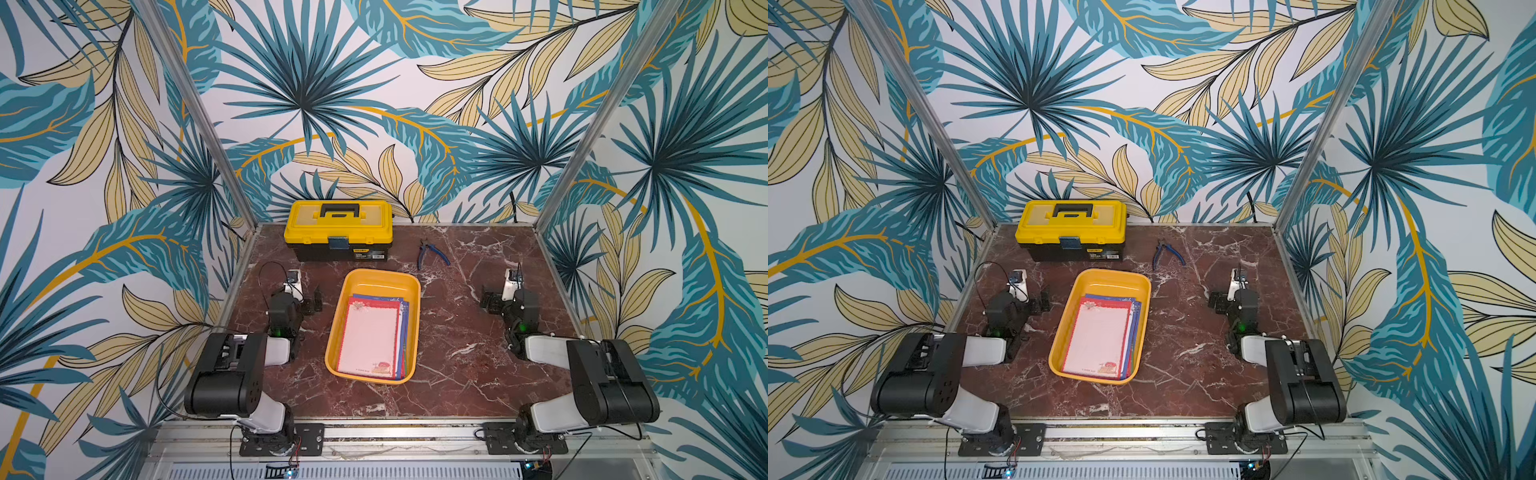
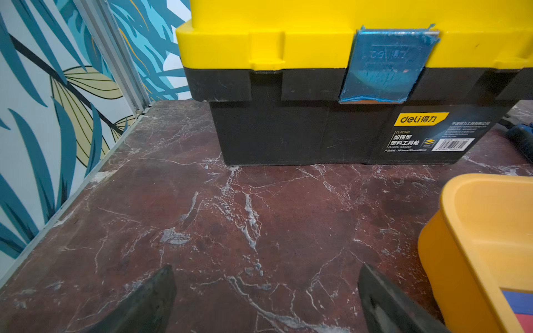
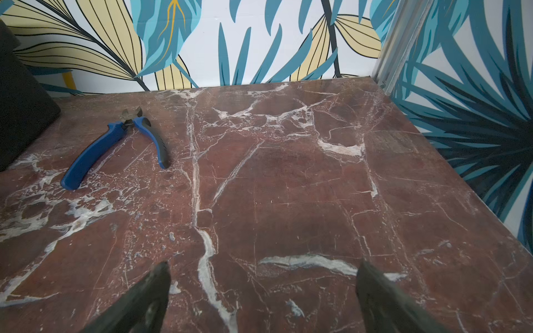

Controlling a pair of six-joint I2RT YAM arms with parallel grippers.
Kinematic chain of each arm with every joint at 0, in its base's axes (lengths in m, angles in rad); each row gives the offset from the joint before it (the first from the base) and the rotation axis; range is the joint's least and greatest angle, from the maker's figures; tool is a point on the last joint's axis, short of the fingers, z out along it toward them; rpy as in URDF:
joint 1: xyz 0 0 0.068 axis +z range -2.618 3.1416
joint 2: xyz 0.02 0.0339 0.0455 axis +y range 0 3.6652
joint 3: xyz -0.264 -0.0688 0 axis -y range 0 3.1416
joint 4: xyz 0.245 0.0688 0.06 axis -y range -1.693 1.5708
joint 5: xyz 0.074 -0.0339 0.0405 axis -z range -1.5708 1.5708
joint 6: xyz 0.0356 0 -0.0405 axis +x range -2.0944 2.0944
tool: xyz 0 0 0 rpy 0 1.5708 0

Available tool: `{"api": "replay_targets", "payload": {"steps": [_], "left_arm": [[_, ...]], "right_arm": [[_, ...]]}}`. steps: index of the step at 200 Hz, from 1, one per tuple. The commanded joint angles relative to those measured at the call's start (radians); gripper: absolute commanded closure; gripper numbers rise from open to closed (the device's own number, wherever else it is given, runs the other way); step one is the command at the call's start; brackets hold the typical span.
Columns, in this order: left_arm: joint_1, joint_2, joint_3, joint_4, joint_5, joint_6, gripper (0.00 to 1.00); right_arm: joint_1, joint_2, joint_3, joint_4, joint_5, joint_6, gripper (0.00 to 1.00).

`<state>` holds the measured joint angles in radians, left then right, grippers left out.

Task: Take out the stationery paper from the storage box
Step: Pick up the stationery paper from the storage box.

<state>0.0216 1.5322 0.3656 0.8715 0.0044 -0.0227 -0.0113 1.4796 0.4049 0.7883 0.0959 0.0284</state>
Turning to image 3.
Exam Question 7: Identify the aluminium right corner post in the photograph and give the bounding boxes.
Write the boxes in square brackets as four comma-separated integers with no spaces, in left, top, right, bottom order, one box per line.
[372,0,433,96]

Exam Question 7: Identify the blue handled pliers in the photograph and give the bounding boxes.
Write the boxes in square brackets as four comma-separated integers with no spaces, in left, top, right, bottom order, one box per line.
[61,107,171,191]

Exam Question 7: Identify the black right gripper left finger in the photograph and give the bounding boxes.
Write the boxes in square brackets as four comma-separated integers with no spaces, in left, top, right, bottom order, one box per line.
[81,262,171,332]

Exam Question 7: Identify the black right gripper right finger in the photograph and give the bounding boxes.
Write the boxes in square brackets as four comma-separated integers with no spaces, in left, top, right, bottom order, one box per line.
[355,261,448,332]

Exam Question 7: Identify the yellow black toolbox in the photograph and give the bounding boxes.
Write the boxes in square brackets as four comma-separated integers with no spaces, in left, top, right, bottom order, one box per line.
[1,23,61,171]

